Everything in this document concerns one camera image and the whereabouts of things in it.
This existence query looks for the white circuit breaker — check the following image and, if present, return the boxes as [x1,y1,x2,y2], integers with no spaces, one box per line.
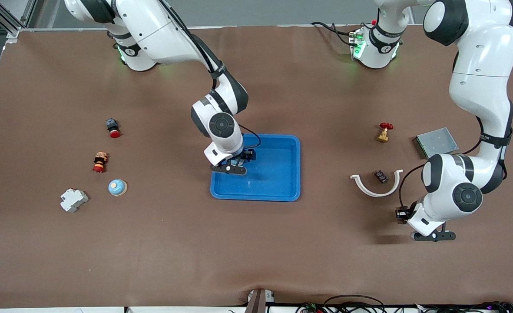
[60,188,89,213]

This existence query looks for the silver metal box module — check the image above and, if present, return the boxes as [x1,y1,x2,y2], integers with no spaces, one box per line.
[413,127,460,160]

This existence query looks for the red mushroom push button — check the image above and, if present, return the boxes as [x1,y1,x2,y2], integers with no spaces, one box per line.
[105,118,122,139]

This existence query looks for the white semicircular pipe clamp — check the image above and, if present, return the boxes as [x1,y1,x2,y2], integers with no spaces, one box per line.
[350,170,404,198]

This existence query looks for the aluminium frame post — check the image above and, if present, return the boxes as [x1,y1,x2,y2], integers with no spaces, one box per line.
[0,0,37,40]

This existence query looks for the red yellow stacked switch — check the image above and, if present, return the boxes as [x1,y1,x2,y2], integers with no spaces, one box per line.
[93,152,109,173]

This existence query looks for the black looped cable bundle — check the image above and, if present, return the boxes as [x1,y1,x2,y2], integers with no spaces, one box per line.
[295,295,387,313]

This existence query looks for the black cable behind table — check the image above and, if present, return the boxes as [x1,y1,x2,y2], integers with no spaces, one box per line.
[311,21,356,46]

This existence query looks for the black tangled cable bundle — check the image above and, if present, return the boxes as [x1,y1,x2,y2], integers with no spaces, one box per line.
[417,301,513,313]

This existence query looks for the brass valve red handle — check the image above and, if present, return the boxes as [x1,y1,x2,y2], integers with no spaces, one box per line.
[377,122,394,143]

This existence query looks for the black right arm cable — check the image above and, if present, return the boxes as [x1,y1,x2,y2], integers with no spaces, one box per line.
[161,0,262,152]

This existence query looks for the blue plastic tray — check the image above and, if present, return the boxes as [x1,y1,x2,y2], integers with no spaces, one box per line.
[210,133,301,203]

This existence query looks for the grey table edge bracket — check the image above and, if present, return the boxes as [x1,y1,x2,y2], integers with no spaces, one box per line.
[245,288,276,313]

